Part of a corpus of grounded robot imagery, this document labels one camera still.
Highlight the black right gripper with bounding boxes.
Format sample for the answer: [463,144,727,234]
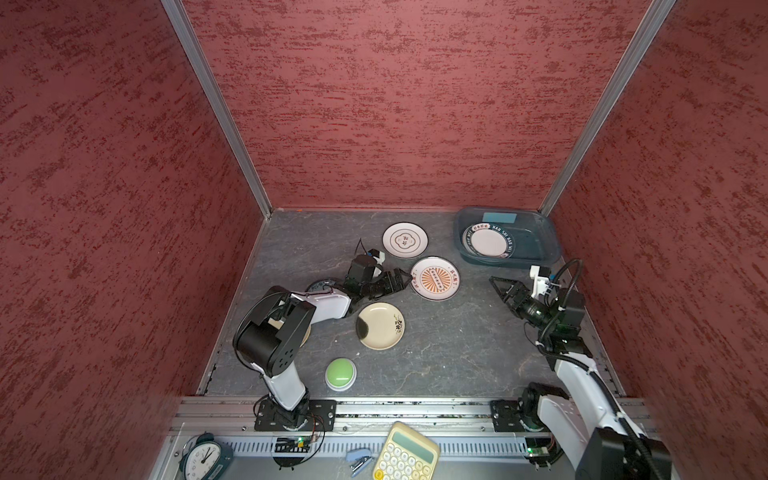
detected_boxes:
[488,276,557,330]

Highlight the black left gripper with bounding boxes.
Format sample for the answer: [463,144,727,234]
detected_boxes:
[361,268,413,299]

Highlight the orange sunburst white plate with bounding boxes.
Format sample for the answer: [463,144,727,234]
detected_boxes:
[410,256,460,301]

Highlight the white plate black line motif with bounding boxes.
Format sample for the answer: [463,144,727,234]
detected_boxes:
[382,222,429,259]

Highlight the cream yellow plate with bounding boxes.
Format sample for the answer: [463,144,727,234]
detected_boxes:
[355,302,405,351]

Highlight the green rim hao shi plate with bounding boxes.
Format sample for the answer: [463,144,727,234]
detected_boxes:
[461,222,516,259]

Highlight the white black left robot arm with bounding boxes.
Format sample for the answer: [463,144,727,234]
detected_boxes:
[232,249,413,431]

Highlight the beige plate under left arm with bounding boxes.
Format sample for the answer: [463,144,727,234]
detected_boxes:
[268,319,312,347]

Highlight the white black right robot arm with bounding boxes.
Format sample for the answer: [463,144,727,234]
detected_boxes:
[490,274,678,479]

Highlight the translucent blue plastic bin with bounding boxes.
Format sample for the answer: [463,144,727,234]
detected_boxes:
[453,207,562,269]

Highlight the light blue bin label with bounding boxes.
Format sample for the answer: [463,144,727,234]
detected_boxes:
[482,212,517,224]

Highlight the green push button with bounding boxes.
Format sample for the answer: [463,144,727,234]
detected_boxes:
[324,358,357,392]

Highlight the yellow calculator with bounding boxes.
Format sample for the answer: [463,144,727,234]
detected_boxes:
[371,422,441,480]

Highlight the blue stapler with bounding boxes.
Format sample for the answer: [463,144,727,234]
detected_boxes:
[346,448,373,478]

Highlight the teal alarm clock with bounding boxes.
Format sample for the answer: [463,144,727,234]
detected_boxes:
[179,432,234,480]

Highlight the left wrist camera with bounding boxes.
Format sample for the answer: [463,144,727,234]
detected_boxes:
[367,249,386,278]

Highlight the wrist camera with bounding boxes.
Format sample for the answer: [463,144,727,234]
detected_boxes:
[367,249,386,278]
[529,265,551,299]

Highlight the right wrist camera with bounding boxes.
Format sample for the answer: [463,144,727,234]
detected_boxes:
[529,265,551,299]

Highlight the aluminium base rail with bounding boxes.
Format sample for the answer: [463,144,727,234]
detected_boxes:
[169,396,558,462]

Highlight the black corrugated cable conduit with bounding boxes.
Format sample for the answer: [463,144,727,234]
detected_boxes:
[536,257,667,480]

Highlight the aluminium left corner post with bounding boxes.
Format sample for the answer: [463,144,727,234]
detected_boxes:
[161,0,273,220]

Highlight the aluminium corner post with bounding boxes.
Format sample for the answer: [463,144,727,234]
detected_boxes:
[161,0,273,220]
[538,0,676,217]

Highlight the aluminium right corner post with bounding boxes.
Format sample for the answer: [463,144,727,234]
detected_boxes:
[538,0,676,217]

